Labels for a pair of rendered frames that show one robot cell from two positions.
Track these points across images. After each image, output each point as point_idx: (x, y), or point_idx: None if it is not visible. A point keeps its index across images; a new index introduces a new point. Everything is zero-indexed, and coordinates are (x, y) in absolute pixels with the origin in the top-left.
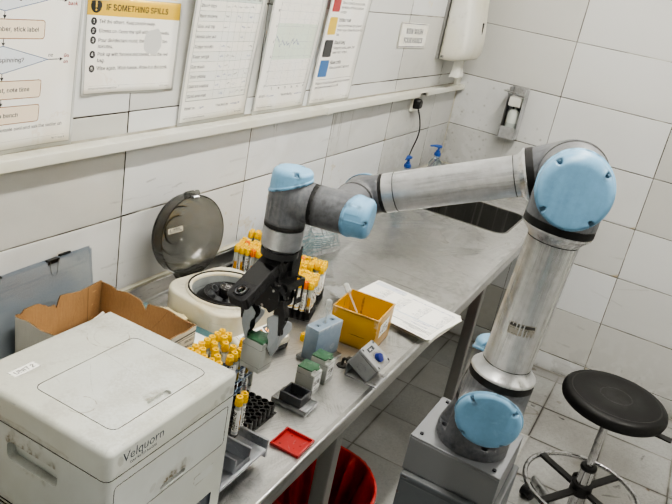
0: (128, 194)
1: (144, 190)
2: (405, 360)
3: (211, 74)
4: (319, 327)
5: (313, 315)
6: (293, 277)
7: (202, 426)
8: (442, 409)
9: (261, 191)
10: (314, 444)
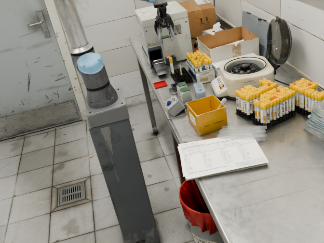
0: (282, 9)
1: (288, 11)
2: (174, 132)
3: None
4: (196, 84)
5: (241, 117)
6: (159, 18)
7: (141, 27)
8: (120, 100)
9: None
10: (155, 88)
